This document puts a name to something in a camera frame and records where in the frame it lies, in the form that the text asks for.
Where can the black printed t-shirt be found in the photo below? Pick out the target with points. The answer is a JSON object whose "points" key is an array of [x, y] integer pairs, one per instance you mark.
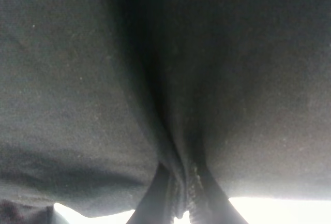
{"points": [[97, 95]]}

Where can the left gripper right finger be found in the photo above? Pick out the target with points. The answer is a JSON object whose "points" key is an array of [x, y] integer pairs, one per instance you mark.
{"points": [[209, 204]]}

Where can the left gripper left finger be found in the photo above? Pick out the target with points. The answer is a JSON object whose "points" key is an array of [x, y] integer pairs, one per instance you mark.
{"points": [[151, 209]]}

